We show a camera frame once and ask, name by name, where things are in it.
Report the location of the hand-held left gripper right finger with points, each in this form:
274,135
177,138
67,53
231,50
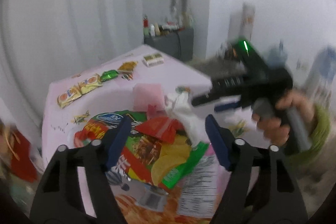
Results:
219,145

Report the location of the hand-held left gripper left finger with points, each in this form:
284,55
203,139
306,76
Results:
118,145

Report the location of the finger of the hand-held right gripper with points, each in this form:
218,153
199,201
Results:
215,98
227,82

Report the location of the green potato chip bag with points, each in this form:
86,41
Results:
147,150

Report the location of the white tissue paper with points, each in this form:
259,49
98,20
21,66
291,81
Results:
187,113

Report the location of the pink snack bag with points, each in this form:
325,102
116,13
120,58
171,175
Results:
194,195

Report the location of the person's right forearm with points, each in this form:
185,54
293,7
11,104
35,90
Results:
321,129

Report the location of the person's right hand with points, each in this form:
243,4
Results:
296,102

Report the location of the red snack wrapper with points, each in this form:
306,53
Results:
157,127

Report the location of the clear plastic container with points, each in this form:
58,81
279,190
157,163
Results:
323,69

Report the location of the yellow biscuit packet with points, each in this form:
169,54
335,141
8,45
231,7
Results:
78,90

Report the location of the grey cabinet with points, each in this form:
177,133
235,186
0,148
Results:
170,43

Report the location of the green candy wrapper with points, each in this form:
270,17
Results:
109,75

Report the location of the gold striped packet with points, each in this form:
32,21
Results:
153,59

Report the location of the yellow brown snack wrapper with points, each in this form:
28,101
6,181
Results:
127,66

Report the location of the white small bottle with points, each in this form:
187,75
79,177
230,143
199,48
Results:
152,31

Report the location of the red gift bag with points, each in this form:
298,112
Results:
23,158

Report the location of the red small bottle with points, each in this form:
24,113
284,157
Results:
145,23

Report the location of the white curtain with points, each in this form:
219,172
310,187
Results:
78,3

